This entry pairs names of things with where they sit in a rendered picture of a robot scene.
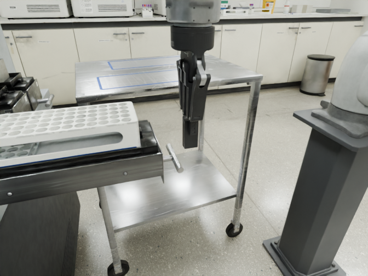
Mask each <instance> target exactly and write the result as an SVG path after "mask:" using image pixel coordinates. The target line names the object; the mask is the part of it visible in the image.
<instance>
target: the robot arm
mask: <svg viewBox="0 0 368 276"><path fill-rule="evenodd" d="M165 4H166V6H165V8H166V20H167V21H168V22H174V25H171V26H170V40H171V47H172V48H173V49H174V50H177V51H181V54H180V58H181V59H179V60H177V61H176V66H177V72H178V82H179V98H180V109H181V110H182V114H183V116H182V145H183V147H184V149H188V148H195V147H198V128H199V120H203V116H204V109H205V103H206V96H207V92H208V86H209V83H210V81H211V75H210V74H209V73H208V74H205V67H206V64H205V56H204V53H205V52H206V51H207V50H211V49H212V48H213V47H214V38H215V26H212V23H216V22H219V20H220V12H221V0H165ZM320 105H321V106H322V107H323V108H324V109H323V110H313V111H312V112H311V116H312V117H315V118H318V119H320V120H322V121H324V122H326V123H328V124H330V125H332V126H333V127H335V128H337V129H339V130H341V131H343V132H344V133H346V134H347V135H348V136H350V137H353V138H356V139H359V138H361V137H363V136H367V135H368V31H366V32H365V33H364V34H363V35H362V36H360V37H358V38H357V40H356V41H355V42H354V43H353V44H352V46H351V47H350V48H349V50H348V52H347V53H346V55H345V57H344V59H343V61H342V63H341V66H340V69H339V71H338V74H337V77H336V80H335V85H334V87H333V92H332V97H331V100H327V99H323V100H322V101H321V102H320Z"/></svg>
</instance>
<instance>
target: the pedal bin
mask: <svg viewBox="0 0 368 276"><path fill-rule="evenodd" d="M334 59H335V57H334V56H331V55H323V54H311V55H307V59H306V60H307V61H306V65H305V68H304V73H303V77H302V82H301V86H300V92H301V93H303V94H307V95H313V96H326V95H325V89H326V86H327V83H328V80H329V76H330V73H331V69H332V65H333V62H334Z"/></svg>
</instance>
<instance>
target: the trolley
mask: <svg viewBox="0 0 368 276"><path fill-rule="evenodd" d="M204 56H205V64H206V67H205V74H208V73H209V74H210V75H211V81H210V83H209V86H208V88H209V87H217V86H223V85H231V84H240V83H246V84H247V85H251V89H250V97H249V105H248V113H247V118H246V126H245V133H244V141H243V149H242V154H241V161H240V169H239V177H238V185H237V191H235V189H234V188H233V187H232V186H231V185H230V184H229V182H228V181H227V180H226V179H225V178H224V177H223V176H222V174H221V173H220V172H219V171H218V170H217V169H216V167H215V166H214V165H213V163H212V162H211V161H210V160H209V159H208V158H207V157H206V155H205V154H204V153H203V147H204V123H205V109H204V116H203V120H199V136H198V150H196V151H190V152H186V153H180V154H177V157H178V159H179V161H180V163H181V165H182V167H183V169H184V171H183V172H182V173H178V172H177V171H176V168H175V166H174V164H173V161H170V162H164V163H163V164H164V184H163V181H162V178H161V176H157V177H152V178H147V179H142V180H136V181H130V182H125V183H119V184H115V185H109V186H103V187H98V188H97V192H98V195H99V200H100V201H99V207H100V209H101V210H102V214H103V219H104V222H105V227H106V232H107V236H108V241H109V244H110V249H111V254H112V260H113V262H112V263H111V264H110V265H109V266H108V269H107V274H108V276H124V275H126V274H127V273H128V271H129V264H128V262H127V261H126V260H121V259H120V256H119V254H118V249H117V243H116V238H115V235H114V234H115V233H117V232H121V231H124V230H127V229H130V228H134V227H137V226H141V225H144V224H147V223H150V222H154V221H158V220H161V219H164V218H167V217H170V216H174V215H178V214H181V213H184V212H188V211H191V210H194V209H198V208H202V207H204V206H208V205H211V204H215V203H218V202H222V201H224V200H228V199H232V198H235V206H234V214H233V218H232V219H231V223H230V224H229V225H228V226H227V228H226V234H227V235H228V236H229V237H236V236H237V235H239V234H240V233H241V232H242V230H243V225H242V224H241V223H240V222H239V221H240V214H241V210H242V203H243V196H244V189H245V183H246V176H247V171H248V165H249V158H250V151H251V144H252V137H253V133H254V126H255V119H256V112H257V105H258V98H259V94H260V87H261V81H262V80H263V75H261V74H259V73H256V72H254V71H251V70H248V69H246V68H243V67H241V66H238V65H235V64H233V63H231V62H228V61H225V60H222V59H220V58H217V57H215V56H212V55H210V54H207V53H204ZM179 59H181V58H180V55H169V56H155V57H140V58H132V59H118V60H103V61H88V62H75V94H76V103H77V104H78V106H90V102H95V101H104V100H113V99H121V98H126V97H135V96H144V95H152V94H161V93H169V92H175V91H179V82H178V72H177V66H176V61H177V60H179Z"/></svg>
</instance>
